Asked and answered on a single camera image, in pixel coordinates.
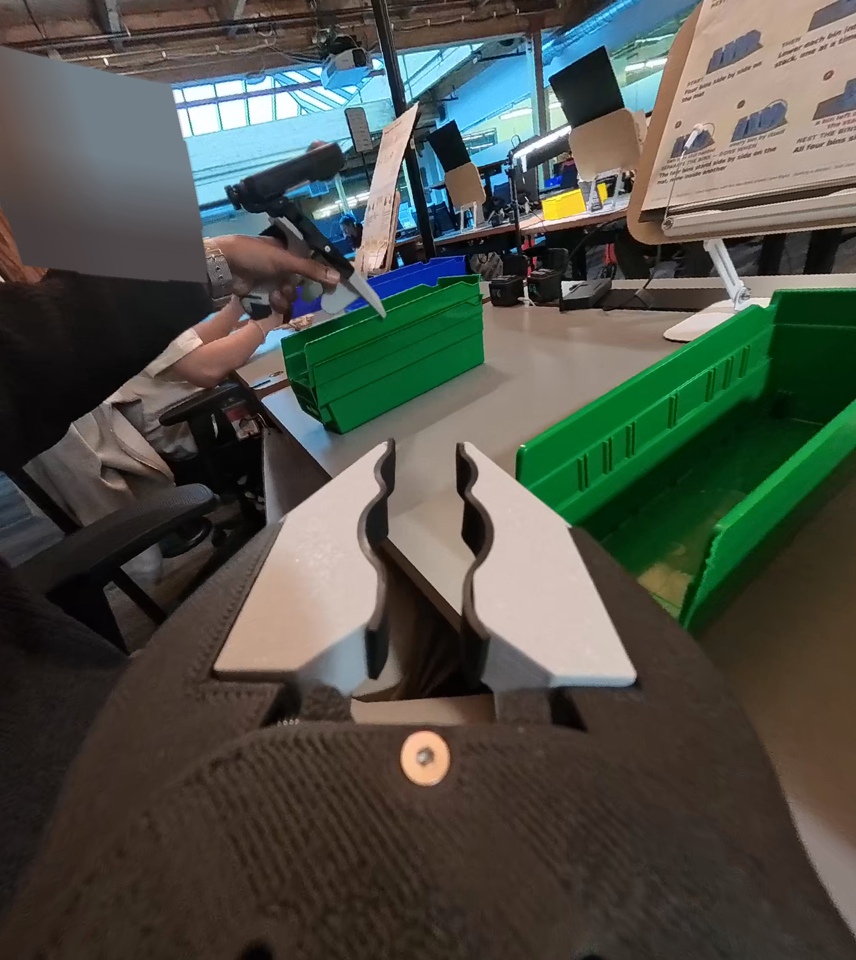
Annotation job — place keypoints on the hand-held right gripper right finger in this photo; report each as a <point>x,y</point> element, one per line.
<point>540,600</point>

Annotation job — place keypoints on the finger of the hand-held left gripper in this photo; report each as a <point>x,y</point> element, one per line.
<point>360,296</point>
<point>315,244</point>

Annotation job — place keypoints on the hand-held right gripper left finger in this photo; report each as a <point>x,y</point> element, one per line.
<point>308,600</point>

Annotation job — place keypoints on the person's left forearm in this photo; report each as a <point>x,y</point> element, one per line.
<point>60,360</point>

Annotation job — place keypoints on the grey desk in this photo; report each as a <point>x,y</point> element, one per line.
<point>548,360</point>

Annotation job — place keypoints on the person's left hand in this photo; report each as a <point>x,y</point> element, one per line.
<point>270,262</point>

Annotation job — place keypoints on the blue plastic bin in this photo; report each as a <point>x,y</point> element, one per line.
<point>413,274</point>

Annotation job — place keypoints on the silver wristwatch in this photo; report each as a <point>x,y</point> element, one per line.
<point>219,270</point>

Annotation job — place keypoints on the black battery box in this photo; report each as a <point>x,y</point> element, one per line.
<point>506,291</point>
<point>548,286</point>

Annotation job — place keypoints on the black monitor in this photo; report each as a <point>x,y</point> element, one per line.
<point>450,146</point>

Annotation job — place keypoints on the yellow plastic bin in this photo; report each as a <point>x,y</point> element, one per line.
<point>563,204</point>

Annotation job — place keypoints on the flat black case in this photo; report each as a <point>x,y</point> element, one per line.
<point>589,295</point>

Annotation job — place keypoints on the person's upper body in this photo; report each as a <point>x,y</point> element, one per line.
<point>8,675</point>

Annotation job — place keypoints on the white board stand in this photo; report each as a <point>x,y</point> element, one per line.
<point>724,274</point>

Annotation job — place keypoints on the white ceiling camera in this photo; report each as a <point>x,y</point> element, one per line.
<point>345,64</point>

